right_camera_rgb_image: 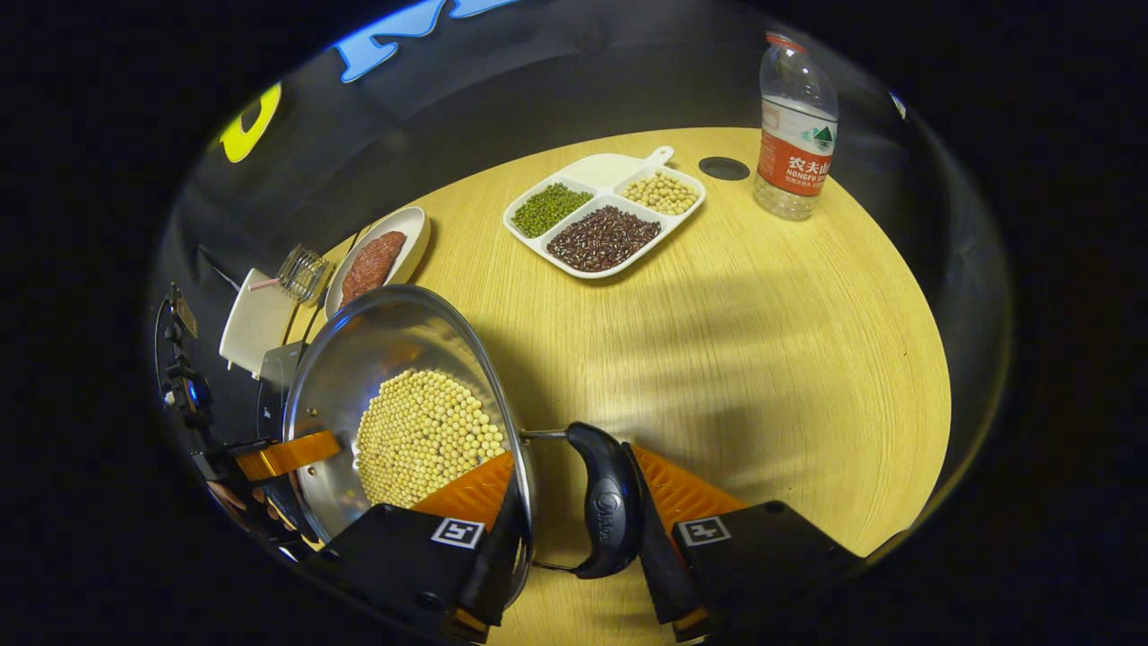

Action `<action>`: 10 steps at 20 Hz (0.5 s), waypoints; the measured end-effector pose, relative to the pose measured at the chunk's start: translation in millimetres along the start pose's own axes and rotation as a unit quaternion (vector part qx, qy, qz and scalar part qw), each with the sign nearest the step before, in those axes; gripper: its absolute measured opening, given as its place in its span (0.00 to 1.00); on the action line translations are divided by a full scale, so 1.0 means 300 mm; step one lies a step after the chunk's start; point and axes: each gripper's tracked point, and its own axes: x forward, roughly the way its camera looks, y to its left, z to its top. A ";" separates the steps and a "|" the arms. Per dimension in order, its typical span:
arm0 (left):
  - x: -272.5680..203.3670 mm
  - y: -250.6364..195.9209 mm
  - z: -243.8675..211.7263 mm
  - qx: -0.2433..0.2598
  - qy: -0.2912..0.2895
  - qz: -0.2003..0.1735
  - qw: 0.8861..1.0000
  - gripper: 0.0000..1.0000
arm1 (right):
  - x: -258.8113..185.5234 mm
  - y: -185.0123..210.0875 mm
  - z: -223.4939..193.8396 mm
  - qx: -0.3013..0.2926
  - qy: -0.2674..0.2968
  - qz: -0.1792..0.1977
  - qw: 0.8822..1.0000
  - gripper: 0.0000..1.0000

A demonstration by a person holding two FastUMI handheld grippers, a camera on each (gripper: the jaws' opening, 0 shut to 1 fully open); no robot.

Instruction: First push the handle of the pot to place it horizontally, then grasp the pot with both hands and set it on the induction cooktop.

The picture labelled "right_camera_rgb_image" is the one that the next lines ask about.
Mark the brown steak piece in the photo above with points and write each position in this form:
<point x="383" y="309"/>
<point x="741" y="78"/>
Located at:
<point x="387" y="249"/>
<point x="359" y="280"/>

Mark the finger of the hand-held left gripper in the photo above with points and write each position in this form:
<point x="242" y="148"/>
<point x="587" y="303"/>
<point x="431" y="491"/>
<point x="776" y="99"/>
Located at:
<point x="287" y="455"/>

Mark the red white striped straw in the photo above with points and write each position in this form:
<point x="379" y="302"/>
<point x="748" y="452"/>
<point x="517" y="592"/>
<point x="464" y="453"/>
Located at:
<point x="265" y="284"/>

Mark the white toaster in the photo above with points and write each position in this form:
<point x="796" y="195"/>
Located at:
<point x="256" y="323"/>

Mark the white divided dish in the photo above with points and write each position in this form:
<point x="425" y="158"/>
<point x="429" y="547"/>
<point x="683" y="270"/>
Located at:
<point x="610" y="169"/>

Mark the large pile of yellow soybeans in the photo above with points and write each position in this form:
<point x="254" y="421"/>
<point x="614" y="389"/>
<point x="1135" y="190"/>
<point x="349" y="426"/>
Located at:
<point x="421" y="431"/>

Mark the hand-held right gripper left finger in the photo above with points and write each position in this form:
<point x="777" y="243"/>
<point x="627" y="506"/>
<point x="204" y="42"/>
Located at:
<point x="498" y="583"/>

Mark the round white plate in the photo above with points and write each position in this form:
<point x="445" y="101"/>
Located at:
<point x="413" y="238"/>

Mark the small heap of soybeans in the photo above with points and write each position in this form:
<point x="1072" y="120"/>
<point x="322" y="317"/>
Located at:
<point x="662" y="193"/>

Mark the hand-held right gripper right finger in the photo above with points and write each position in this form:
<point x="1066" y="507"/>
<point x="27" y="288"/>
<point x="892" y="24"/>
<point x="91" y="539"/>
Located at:
<point x="659" y="565"/>

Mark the black induction cooktop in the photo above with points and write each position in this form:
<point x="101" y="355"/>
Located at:
<point x="273" y="395"/>

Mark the pile of dark red beans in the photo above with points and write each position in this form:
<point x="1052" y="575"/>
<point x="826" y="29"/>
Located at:
<point x="603" y="239"/>

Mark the pile of green mung beans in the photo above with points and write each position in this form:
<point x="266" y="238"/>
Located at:
<point x="549" y="209"/>

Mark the clear water bottle red label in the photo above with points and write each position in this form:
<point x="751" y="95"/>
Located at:
<point x="794" y="161"/>

